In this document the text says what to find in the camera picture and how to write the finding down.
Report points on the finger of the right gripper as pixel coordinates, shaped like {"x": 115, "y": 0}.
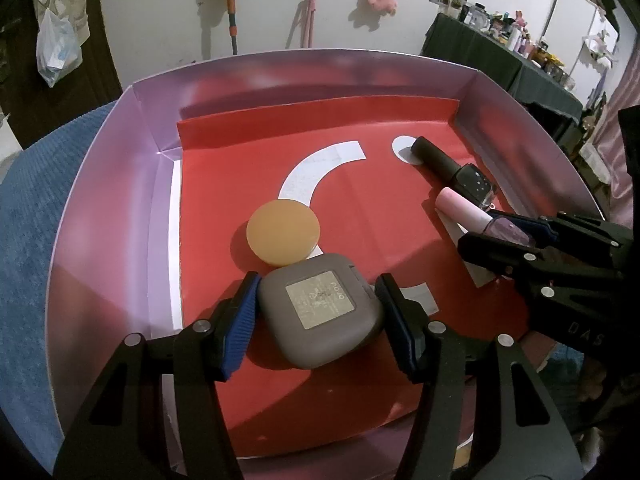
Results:
{"x": 524, "y": 266}
{"x": 524, "y": 231}

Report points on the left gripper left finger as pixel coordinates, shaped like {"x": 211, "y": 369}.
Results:
{"x": 119, "y": 432}

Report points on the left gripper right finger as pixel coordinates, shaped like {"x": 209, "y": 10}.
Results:
{"x": 518, "y": 432}

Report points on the black nail polish bottle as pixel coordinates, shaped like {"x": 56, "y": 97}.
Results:
{"x": 467, "y": 180}

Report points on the purple nail polish bottle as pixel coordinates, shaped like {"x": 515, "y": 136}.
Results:
{"x": 475, "y": 220}

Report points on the taupe square compact case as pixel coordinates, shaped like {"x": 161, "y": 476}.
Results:
{"x": 319, "y": 309}

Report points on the orange round sponge puff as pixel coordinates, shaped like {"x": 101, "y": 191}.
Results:
{"x": 282, "y": 232}

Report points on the pink curtain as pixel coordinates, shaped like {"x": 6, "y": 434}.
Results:
{"x": 608, "y": 143}

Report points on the red Miniso paper liner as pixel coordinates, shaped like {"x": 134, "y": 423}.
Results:
{"x": 376, "y": 210}

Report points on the white refrigerator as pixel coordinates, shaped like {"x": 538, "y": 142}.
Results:
{"x": 583, "y": 39}

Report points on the dark green covered side table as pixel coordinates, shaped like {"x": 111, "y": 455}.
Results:
{"x": 452, "y": 41}

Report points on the purple cardboard box tray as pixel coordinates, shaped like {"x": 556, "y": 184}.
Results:
{"x": 116, "y": 258}

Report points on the blue textured table cloth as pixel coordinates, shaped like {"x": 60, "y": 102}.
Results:
{"x": 33, "y": 196}

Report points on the dark wooden door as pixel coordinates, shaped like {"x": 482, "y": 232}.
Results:
{"x": 28, "y": 105}

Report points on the white plastic bag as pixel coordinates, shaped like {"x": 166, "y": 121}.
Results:
{"x": 58, "y": 51}

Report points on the mop handle orange grip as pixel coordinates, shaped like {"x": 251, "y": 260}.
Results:
{"x": 233, "y": 30}

